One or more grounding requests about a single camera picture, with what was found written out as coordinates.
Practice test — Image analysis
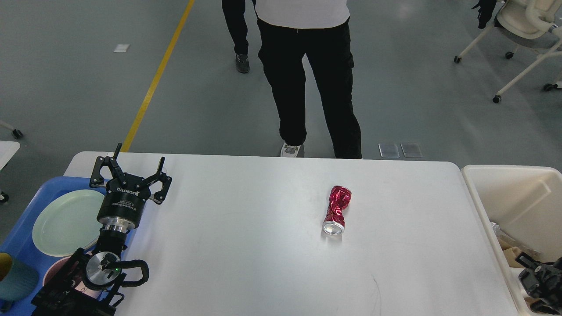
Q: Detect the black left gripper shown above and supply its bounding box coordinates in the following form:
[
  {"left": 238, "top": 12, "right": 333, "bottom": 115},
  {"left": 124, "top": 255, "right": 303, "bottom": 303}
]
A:
[{"left": 89, "top": 142, "right": 173, "bottom": 231}]

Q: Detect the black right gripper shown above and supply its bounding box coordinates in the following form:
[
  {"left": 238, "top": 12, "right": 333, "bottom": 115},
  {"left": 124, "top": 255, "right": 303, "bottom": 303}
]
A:
[{"left": 515, "top": 252, "right": 562, "bottom": 314}]

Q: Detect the mint green plate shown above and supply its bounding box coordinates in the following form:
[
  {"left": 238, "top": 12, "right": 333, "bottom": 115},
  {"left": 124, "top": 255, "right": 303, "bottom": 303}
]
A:
[{"left": 32, "top": 189, "right": 104, "bottom": 257}]

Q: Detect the pink HOME mug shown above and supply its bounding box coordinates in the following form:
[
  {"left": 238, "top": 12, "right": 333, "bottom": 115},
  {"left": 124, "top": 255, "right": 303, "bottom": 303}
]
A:
[{"left": 42, "top": 256, "right": 101, "bottom": 299}]

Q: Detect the teal mug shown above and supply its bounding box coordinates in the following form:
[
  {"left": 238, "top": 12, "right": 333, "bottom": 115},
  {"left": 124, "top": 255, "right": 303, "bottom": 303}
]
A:
[{"left": 0, "top": 252, "right": 39, "bottom": 301}]

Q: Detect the crushed red can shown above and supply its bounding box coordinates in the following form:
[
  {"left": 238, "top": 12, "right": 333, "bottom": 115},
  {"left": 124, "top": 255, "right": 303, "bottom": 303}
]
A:
[{"left": 322, "top": 186, "right": 352, "bottom": 236}]

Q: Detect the brown paper bag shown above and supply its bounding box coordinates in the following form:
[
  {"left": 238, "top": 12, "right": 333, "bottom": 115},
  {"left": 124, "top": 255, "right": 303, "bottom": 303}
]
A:
[{"left": 497, "top": 235, "right": 536, "bottom": 268}]

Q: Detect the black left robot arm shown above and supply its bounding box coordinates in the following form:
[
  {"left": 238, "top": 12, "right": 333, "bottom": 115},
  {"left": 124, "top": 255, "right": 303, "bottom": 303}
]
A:
[{"left": 31, "top": 144, "right": 173, "bottom": 316}]

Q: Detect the beige plastic bin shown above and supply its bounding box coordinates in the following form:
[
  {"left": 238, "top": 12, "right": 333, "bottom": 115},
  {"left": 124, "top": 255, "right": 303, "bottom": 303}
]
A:
[{"left": 461, "top": 165, "right": 562, "bottom": 316}]

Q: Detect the blue plastic tray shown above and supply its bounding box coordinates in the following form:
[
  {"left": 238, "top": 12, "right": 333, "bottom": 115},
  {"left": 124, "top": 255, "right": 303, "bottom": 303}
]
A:
[{"left": 1, "top": 176, "right": 106, "bottom": 316}]

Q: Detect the chair caster at left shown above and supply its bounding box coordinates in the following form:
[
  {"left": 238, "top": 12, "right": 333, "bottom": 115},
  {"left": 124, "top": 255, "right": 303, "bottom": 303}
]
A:
[{"left": 0, "top": 120, "right": 23, "bottom": 139}]

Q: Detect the white side table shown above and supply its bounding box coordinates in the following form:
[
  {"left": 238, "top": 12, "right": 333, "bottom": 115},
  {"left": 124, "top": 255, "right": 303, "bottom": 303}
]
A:
[{"left": 0, "top": 140, "right": 20, "bottom": 170}]

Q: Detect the clear floor plate right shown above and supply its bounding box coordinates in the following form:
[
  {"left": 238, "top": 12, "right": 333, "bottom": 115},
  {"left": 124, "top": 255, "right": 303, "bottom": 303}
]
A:
[{"left": 400, "top": 142, "right": 423, "bottom": 158}]

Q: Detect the clear floor plate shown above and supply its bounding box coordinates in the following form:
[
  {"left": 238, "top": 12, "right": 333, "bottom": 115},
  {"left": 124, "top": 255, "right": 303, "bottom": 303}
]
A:
[
  {"left": 400, "top": 142, "right": 423, "bottom": 158},
  {"left": 378, "top": 143, "right": 401, "bottom": 158}
]

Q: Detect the clear floor plate left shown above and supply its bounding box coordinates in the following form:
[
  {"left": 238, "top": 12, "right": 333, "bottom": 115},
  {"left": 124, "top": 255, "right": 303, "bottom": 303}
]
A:
[{"left": 378, "top": 143, "right": 401, "bottom": 158}]

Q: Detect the person in dark sneakers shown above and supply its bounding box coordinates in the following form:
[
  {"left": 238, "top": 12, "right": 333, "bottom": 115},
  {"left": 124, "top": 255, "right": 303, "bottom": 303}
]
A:
[{"left": 221, "top": 0, "right": 249, "bottom": 74}]

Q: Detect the person in white sneakers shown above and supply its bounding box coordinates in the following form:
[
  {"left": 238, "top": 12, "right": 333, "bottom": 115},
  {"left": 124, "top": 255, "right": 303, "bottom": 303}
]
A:
[{"left": 253, "top": 0, "right": 363, "bottom": 159}]

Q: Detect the white office chair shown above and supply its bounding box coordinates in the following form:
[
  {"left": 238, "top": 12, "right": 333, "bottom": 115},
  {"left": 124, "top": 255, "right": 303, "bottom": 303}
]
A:
[{"left": 454, "top": 0, "right": 562, "bottom": 104}]

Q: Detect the black garment on chair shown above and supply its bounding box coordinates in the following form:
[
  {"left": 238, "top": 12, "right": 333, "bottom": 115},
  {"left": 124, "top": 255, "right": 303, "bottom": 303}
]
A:
[{"left": 471, "top": 0, "right": 498, "bottom": 29}]

